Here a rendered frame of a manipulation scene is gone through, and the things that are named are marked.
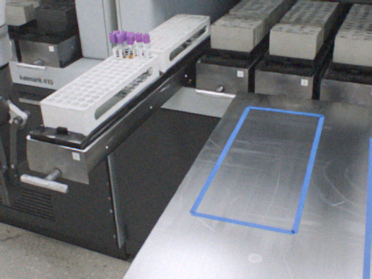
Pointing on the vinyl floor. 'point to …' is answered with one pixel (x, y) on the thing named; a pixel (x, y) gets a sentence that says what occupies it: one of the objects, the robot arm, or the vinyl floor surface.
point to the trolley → (271, 196)
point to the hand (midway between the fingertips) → (8, 182)
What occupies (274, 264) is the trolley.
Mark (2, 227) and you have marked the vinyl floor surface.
